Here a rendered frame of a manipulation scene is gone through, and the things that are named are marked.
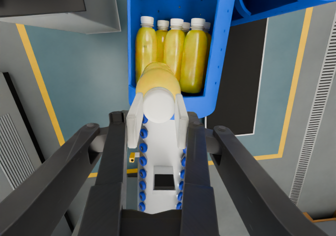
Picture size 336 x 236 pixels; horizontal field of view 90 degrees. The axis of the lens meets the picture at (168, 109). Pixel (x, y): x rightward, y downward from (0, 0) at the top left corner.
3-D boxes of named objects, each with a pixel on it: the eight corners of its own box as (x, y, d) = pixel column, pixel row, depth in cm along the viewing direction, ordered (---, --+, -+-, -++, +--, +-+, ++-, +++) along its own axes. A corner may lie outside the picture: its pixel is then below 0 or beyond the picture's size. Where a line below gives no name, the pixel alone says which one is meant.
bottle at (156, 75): (158, 54, 37) (159, 63, 20) (179, 77, 39) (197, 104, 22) (135, 76, 38) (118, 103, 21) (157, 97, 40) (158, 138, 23)
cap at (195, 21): (207, 27, 47) (208, 20, 46) (196, 25, 45) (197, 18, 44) (197, 28, 50) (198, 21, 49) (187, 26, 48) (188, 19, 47)
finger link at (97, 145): (123, 154, 13) (82, 154, 12) (133, 123, 17) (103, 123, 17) (122, 137, 12) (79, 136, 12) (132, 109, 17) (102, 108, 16)
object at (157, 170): (153, 169, 87) (152, 194, 73) (153, 163, 86) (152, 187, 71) (172, 170, 88) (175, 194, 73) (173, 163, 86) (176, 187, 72)
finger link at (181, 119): (179, 118, 13) (189, 118, 13) (175, 92, 20) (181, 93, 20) (177, 149, 15) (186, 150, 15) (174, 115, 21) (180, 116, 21)
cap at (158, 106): (159, 81, 21) (159, 85, 19) (180, 103, 22) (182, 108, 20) (137, 102, 21) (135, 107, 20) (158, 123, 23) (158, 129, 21)
